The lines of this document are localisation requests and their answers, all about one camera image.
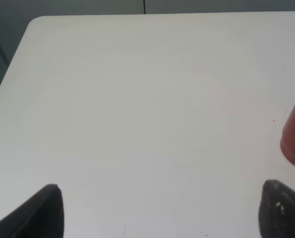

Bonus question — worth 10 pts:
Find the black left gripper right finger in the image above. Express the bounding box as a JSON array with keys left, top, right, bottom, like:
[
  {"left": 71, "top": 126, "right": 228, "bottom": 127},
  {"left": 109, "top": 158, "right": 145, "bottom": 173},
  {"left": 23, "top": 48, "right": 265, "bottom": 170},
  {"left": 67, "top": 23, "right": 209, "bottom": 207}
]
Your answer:
[{"left": 258, "top": 179, "right": 295, "bottom": 238}]

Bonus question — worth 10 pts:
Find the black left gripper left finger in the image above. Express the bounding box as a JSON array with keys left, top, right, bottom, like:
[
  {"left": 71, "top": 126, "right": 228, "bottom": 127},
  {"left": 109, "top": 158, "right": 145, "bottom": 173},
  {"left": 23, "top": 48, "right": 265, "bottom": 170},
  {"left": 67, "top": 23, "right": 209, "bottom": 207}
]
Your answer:
[{"left": 0, "top": 184, "right": 64, "bottom": 238}]

